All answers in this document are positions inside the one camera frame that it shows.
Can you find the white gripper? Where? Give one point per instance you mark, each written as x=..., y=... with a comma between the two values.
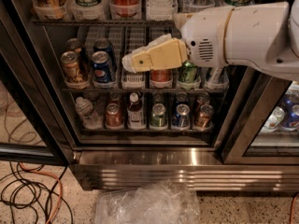
x=204, y=37

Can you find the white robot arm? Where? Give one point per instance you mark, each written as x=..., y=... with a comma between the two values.
x=263, y=37

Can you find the green soda can front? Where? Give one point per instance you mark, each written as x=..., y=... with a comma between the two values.
x=188, y=73

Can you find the silver soda can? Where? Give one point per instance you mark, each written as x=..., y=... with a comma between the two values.
x=213, y=75

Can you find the white empty can tray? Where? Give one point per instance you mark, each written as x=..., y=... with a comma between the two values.
x=134, y=39

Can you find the blue pepsi can rear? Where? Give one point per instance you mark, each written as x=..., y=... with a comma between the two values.
x=104, y=44

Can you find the blue pepsi can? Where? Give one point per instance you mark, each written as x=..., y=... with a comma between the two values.
x=103, y=67
x=104, y=44

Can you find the blue pepsi can front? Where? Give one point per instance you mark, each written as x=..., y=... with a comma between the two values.
x=103, y=67

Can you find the green can bottom front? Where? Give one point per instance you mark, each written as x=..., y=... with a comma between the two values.
x=158, y=117

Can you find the blue can bottom front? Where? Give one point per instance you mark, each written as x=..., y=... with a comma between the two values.
x=181, y=117

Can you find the copper can bottom front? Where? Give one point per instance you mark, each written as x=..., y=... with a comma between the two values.
x=204, y=116

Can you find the gold brown can rear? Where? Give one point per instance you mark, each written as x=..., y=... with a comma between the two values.
x=76, y=45

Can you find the gold brown can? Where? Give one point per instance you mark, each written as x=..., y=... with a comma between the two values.
x=76, y=45
x=73, y=68

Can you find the red can bottom front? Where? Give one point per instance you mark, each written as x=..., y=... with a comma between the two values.
x=113, y=115

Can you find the stainless steel fridge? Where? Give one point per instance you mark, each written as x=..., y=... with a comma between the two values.
x=230, y=154

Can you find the gold brown can front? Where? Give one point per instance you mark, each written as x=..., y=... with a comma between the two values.
x=73, y=68

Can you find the white can right compartment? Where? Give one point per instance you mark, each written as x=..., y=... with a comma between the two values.
x=274, y=120

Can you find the blue can right compartment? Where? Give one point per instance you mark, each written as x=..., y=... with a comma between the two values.
x=290, y=104

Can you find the open glass fridge door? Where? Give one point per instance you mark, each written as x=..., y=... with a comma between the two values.
x=30, y=92

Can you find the dark juice bottle white cap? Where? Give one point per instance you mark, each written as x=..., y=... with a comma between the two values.
x=135, y=112

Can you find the clear water bottle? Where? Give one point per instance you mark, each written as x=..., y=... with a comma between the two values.
x=87, y=114

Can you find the clear plastic bag bin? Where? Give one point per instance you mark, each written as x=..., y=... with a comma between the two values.
x=158, y=203

